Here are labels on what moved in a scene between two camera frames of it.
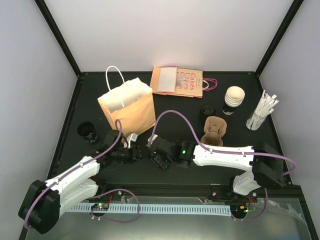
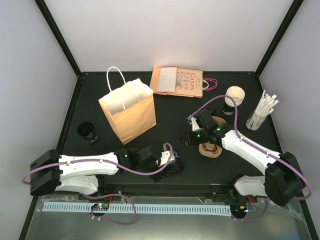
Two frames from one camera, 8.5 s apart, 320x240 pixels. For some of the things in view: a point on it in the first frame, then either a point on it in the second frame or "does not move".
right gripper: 159,163 → 188,138
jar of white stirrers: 264,107 does not move
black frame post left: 61,38 does not move
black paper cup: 87,131 does not move
